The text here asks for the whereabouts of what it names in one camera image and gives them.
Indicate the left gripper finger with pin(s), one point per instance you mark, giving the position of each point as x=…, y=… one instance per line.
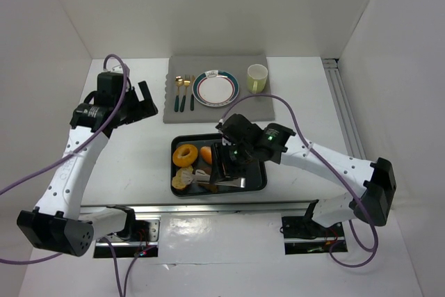
x=147, y=109
x=145, y=91

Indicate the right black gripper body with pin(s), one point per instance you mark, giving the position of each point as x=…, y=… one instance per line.
x=220, y=163

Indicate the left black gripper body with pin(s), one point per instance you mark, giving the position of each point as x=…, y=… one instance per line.
x=138, y=103

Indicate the small bread slice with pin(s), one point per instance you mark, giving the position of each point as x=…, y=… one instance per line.
x=183, y=178

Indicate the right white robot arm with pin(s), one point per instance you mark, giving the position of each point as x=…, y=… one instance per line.
x=370, y=185

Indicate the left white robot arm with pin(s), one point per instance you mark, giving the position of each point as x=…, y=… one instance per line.
x=55, y=223

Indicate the round orange bun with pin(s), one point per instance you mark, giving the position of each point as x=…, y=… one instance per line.
x=205, y=153

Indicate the brown chocolate croissant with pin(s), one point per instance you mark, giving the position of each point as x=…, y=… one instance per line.
x=210, y=187

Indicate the black baking tray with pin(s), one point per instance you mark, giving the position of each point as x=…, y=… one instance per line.
x=255, y=180

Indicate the orange glazed donut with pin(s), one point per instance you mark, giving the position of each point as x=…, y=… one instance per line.
x=185, y=155

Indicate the grey placemat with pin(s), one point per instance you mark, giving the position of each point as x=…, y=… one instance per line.
x=255, y=109

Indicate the white plate teal rim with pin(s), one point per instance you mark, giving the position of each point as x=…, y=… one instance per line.
x=215, y=88

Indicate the light green mug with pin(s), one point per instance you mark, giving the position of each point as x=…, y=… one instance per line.
x=257, y=76

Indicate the gold spoon green handle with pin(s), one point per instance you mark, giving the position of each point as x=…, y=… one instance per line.
x=179, y=81

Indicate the gold fork green handle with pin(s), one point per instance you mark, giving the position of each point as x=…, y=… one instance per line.
x=192, y=98

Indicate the aluminium rail front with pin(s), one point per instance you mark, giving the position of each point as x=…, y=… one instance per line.
x=210, y=208

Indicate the aluminium rail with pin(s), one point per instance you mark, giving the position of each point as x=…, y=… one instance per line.
x=344, y=112
x=210, y=208

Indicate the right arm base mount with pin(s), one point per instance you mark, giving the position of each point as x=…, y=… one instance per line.
x=306, y=237

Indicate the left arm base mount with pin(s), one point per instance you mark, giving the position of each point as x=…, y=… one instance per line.
x=144, y=240

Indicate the aluminium rail right side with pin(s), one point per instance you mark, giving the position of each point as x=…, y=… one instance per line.
x=344, y=112

